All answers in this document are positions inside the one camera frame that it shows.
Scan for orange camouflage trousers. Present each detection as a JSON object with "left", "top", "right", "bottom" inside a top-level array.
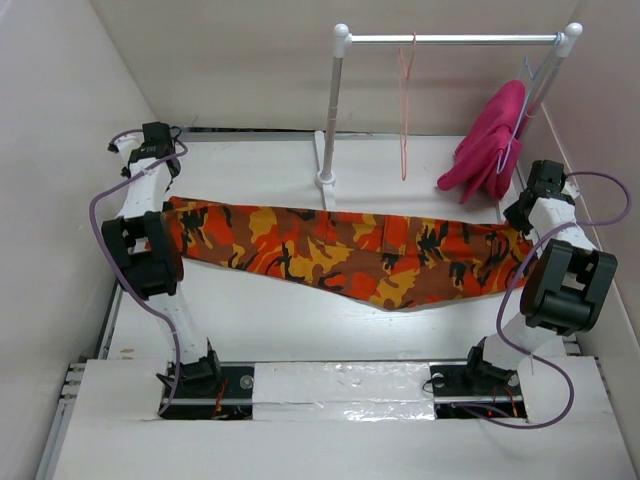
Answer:
[{"left": 164, "top": 196, "right": 533, "bottom": 311}]

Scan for pink wire hanger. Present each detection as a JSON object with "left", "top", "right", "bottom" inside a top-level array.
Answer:
[{"left": 398, "top": 33, "right": 417, "bottom": 181}]

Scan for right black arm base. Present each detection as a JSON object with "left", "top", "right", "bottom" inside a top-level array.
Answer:
[{"left": 422, "top": 346, "right": 527, "bottom": 419}]

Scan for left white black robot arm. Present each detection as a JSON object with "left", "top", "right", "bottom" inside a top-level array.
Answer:
[{"left": 101, "top": 122, "right": 223, "bottom": 397}]

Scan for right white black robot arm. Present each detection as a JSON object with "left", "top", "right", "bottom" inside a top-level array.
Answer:
[{"left": 462, "top": 160, "right": 618, "bottom": 394}]

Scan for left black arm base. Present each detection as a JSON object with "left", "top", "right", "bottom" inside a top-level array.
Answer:
[{"left": 156, "top": 352, "right": 255, "bottom": 421}]

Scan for magenta pink garment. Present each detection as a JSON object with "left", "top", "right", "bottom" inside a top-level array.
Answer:
[{"left": 437, "top": 80, "right": 526, "bottom": 204}]

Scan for white metal clothes rack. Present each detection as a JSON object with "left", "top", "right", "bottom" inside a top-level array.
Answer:
[{"left": 314, "top": 22, "right": 583, "bottom": 210}]

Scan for silver taped white panel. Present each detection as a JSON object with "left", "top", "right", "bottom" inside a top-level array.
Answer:
[{"left": 252, "top": 361, "right": 435, "bottom": 422}]

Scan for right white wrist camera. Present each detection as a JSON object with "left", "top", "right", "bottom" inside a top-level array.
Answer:
[{"left": 562, "top": 179, "right": 581, "bottom": 201}]

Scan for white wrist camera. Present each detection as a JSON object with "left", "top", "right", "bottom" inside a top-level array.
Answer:
[
  {"left": 107, "top": 139, "right": 139, "bottom": 161},
  {"left": 562, "top": 179, "right": 581, "bottom": 201}
]

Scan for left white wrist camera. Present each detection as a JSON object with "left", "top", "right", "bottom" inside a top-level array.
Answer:
[{"left": 107, "top": 139, "right": 139, "bottom": 161}]

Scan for light blue wire hanger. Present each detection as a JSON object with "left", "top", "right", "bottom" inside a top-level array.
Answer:
[{"left": 496, "top": 32, "right": 562, "bottom": 174}]

